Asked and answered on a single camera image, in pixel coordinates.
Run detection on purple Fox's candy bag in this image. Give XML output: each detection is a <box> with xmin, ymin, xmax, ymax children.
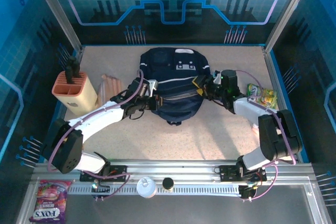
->
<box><xmin>28</xmin><ymin>179</ymin><xmax>73</xmax><ymax>223</ymax></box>

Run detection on black round cap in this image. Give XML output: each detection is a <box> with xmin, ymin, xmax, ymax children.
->
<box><xmin>162</xmin><ymin>177</ymin><xmax>175</xmax><ymax>190</ymax></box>

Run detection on white slotted cable duct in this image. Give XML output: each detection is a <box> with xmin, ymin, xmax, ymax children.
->
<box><xmin>67</xmin><ymin>184</ymin><xmax>241</xmax><ymax>196</ymax></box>

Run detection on wooden rolling pins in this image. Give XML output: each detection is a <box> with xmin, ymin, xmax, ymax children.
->
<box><xmin>97</xmin><ymin>74</ymin><xmax>125</xmax><ymax>106</ymax></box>

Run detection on aluminium table side rail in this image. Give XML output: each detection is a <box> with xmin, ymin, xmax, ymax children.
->
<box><xmin>262</xmin><ymin>47</ymin><xmax>300</xmax><ymax>162</ymax></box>

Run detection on aluminium frame post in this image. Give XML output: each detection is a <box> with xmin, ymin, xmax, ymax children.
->
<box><xmin>28</xmin><ymin>0</ymin><xmax>83</xmax><ymax>54</ymax></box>
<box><xmin>264</xmin><ymin>0</ymin><xmax>316</xmax><ymax>53</ymax></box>

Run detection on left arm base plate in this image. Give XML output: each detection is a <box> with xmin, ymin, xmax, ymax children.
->
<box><xmin>79</xmin><ymin>165</ymin><xmax>128</xmax><ymax>183</ymax></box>

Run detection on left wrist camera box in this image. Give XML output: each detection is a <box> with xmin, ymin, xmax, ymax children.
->
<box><xmin>146</xmin><ymin>79</ymin><xmax>160</xmax><ymax>92</ymax></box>

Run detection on green yellow Fox's candy bag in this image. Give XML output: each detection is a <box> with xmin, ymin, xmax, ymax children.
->
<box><xmin>246</xmin><ymin>83</ymin><xmax>278</xmax><ymax>111</ymax></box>

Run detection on navy blue backpack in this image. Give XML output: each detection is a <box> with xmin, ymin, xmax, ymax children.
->
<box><xmin>138</xmin><ymin>47</ymin><xmax>211</xmax><ymax>126</ymax></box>

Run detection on aluminium mounting rail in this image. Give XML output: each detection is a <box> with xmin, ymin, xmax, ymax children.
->
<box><xmin>31</xmin><ymin>159</ymin><xmax>316</xmax><ymax>183</ymax></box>

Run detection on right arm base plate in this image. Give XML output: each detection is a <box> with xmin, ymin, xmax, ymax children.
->
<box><xmin>219</xmin><ymin>165</ymin><xmax>267</xmax><ymax>183</ymax></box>

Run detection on beige knife block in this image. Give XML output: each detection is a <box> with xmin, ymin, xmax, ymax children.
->
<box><xmin>51</xmin><ymin>71</ymin><xmax>98</xmax><ymax>116</ymax></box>

